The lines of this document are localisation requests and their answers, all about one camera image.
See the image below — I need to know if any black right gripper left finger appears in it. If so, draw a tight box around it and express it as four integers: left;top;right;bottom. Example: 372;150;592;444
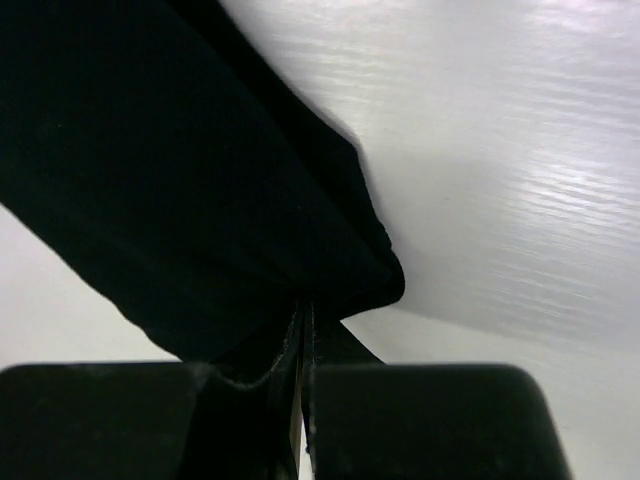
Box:
179;302;305;479

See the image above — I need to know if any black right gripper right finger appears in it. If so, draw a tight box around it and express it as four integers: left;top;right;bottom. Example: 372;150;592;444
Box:
302;302;383;479

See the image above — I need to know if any black t-shirt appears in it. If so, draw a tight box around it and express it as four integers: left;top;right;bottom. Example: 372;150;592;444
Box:
1;1;405;361

